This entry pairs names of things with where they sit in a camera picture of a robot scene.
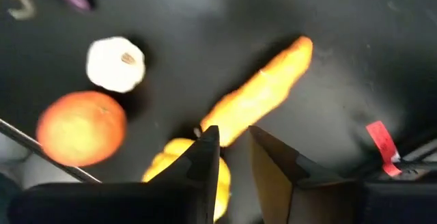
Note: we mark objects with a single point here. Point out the silver table edge rail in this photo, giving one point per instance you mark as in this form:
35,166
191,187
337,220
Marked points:
34,145

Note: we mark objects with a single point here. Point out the orange carrot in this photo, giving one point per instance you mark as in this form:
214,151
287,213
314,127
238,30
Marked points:
259,94

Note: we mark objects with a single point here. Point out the round orange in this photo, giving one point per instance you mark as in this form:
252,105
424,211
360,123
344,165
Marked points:
82,128

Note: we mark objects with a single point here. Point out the red tape tag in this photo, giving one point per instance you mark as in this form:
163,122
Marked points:
380,138

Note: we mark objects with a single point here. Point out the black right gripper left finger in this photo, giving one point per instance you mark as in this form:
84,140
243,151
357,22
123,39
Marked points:
205,169

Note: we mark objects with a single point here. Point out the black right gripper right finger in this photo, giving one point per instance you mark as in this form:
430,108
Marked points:
273,183

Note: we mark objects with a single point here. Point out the yellow bell pepper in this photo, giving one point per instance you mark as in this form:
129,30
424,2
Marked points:
170,155

